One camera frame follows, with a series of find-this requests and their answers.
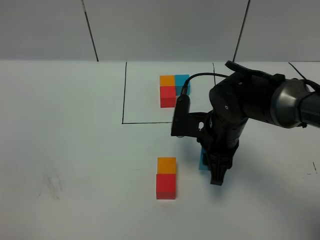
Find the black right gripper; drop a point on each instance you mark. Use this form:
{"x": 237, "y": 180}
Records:
{"x": 220, "y": 139}

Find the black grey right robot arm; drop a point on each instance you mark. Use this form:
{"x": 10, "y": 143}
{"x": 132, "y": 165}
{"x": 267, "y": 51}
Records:
{"x": 253, "y": 94}

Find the red template block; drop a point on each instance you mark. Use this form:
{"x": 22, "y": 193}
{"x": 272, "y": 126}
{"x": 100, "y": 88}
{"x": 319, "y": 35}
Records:
{"x": 167, "y": 96}

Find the blue template block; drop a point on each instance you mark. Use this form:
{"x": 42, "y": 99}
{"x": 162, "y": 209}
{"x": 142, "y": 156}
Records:
{"x": 179, "y": 80}

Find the orange template block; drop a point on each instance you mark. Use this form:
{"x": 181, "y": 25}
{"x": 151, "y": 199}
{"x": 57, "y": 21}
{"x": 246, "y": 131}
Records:
{"x": 167, "y": 80}

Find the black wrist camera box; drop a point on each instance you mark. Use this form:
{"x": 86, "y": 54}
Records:
{"x": 186, "y": 123}

